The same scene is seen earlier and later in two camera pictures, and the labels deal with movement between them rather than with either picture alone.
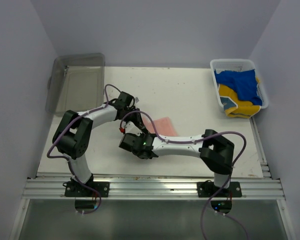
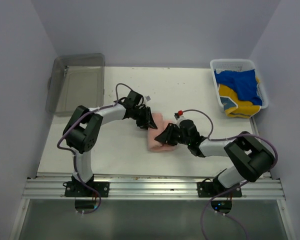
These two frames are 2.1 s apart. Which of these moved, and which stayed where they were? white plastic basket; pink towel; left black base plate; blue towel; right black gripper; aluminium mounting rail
Moved: right black gripper; pink towel
Stayed: blue towel; white plastic basket; left black base plate; aluminium mounting rail
